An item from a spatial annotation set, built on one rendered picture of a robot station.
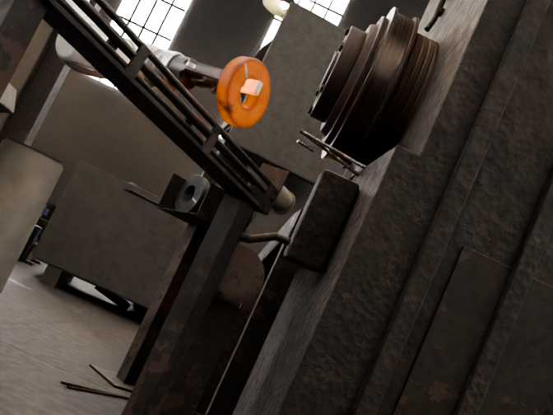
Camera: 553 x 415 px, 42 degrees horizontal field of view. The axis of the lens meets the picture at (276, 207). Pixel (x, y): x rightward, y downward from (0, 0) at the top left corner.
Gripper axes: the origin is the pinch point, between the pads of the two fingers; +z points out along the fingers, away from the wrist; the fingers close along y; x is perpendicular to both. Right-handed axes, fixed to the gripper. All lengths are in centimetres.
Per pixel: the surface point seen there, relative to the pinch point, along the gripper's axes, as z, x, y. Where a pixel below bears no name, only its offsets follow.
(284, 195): 12.7, -19.1, -11.5
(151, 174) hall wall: -711, 106, -774
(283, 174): 12.9, -15.5, -7.6
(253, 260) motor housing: 12.7, -35.1, -9.8
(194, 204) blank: -57, -18, -72
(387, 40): 11.1, 31.7, -32.2
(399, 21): 9, 40, -38
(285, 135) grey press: -155, 69, -258
